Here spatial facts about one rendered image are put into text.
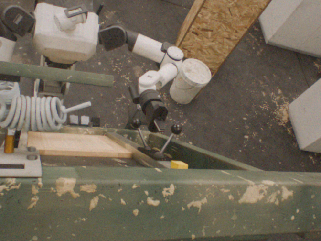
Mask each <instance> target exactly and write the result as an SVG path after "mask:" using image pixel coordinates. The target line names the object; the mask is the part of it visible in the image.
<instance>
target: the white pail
mask: <svg viewBox="0 0 321 241"><path fill-rule="evenodd" d="M217 70H218V69H217ZM217 70H215V72H214V74H215V73H216V71H217ZM214 74H213V75H214ZM213 75H212V76H211V72H210V70H209V68H208V67H207V66H206V65H205V63H203V62H201V61H199V60H197V59H186V60H185V61H184V62H183V63H182V66H181V68H180V71H179V73H178V74H177V76H176V77H175V79H174V82H173V84H172V86H171V88H170V90H169V93H170V96H171V97H172V99H173V100H174V101H176V102H178V103H181V104H187V103H189V102H190V101H191V100H192V99H193V98H194V96H195V95H196V94H197V93H198V92H199V91H200V89H201V88H202V89H201V91H202V90H203V88H205V86H206V84H207V83H208V82H209V81H210V80H211V78H212V77H213ZM201 91H200V93H201ZM200 93H199V94H200ZM199 94H198V95H197V96H199ZM197 96H196V97H197ZM196 97H195V99H196Z"/></svg>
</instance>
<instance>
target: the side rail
mask: <svg viewBox="0 0 321 241"><path fill-rule="evenodd" d="M168 138H169V137H168V136H165V135H162V134H158V133H151V134H150V138H149V147H150V148H151V149H153V150H155V151H158V152H160V151H161V149H162V148H163V147H164V145H165V143H166V142H167V140H168ZM162 154H163V155H165V156H167V157H169V158H171V161H181V162H183V163H186V164H187V165H188V169H215V170H245V171H263V170H262V169H259V168H255V167H253V166H249V165H246V164H245V163H242V162H238V161H236V160H232V159H229V158H227V157H225V156H221V155H218V154H215V153H212V152H210V151H208V150H205V149H201V148H199V147H195V146H194V145H191V144H188V143H185V142H181V141H178V140H176V139H174V138H172V140H171V141H170V142H169V144H168V145H167V147H166V149H165V150H164V152H163V153H162ZM295 234H296V235H299V236H300V237H301V238H304V239H311V238H321V232H311V233H295Z"/></svg>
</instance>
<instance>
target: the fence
mask: <svg viewBox="0 0 321 241"><path fill-rule="evenodd" d="M106 136H107V137H108V138H110V139H111V140H113V141H114V142H116V143H118V144H119V145H121V146H122V147H124V148H125V149H127V150H129V151H131V152H132V153H133V156H132V158H134V159H135V160H136V161H138V162H139V163H141V164H142V165H144V166H145V167H146V168H171V161H155V159H153V158H151V157H149V156H147V155H145V154H144V153H142V152H141V151H139V150H138V147H142V146H141V145H139V144H137V143H134V142H133V141H131V140H128V139H127V138H125V137H123V136H121V135H119V134H117V133H115V132H106Z"/></svg>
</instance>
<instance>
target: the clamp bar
mask: <svg viewBox="0 0 321 241"><path fill-rule="evenodd" d="M20 82H21V77H18V76H9V75H4V74H0V101H1V102H5V103H6V105H7V107H6V111H5V114H4V116H3V117H2V119H1V120H6V118H7V116H8V114H9V112H10V108H11V99H12V98H14V97H16V98H17V97H18V96H19V95H20V91H19V85H18V83H20ZM4 89H10V90H4ZM1 90H3V91H1ZM1 120H0V121H1ZM24 121H25V120H24ZM5 128H7V129H8V134H7V135H5V140H4V141H3V144H2V146H1V147H0V164H23V167H24V169H0V176H7V177H41V176H42V168H41V162H40V155H39V149H36V147H32V146H31V147H28V149H27V134H28V132H26V131H25V130H24V122H23V126H22V129H21V130H17V129H16V126H15V127H14V128H13V129H9V127H8V126H6V127H5Z"/></svg>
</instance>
